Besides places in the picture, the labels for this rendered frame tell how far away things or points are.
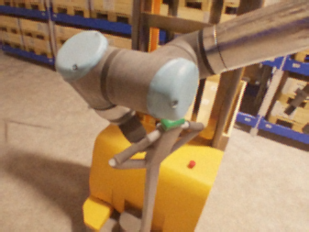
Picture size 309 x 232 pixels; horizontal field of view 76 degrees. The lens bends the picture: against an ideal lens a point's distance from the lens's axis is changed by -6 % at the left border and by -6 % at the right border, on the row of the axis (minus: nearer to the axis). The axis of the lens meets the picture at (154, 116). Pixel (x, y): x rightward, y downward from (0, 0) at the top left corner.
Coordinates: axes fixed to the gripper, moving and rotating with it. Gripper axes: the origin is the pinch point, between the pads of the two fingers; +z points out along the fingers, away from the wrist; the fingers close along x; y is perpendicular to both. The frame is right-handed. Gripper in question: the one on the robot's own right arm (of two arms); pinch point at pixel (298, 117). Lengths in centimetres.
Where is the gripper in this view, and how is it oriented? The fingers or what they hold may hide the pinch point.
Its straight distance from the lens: 85.4
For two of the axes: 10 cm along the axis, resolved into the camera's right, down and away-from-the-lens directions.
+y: 8.7, 4.7, 1.6
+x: 0.8, -4.6, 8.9
